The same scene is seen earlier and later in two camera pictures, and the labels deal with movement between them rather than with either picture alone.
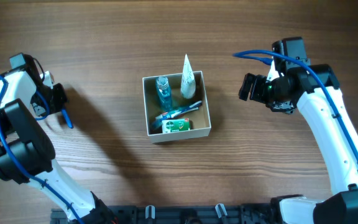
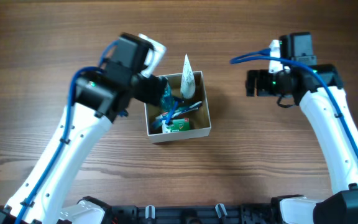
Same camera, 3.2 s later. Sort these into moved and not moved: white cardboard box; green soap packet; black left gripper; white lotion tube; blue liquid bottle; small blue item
Moved: black left gripper; small blue item
Not moved: blue liquid bottle; green soap packet; white lotion tube; white cardboard box
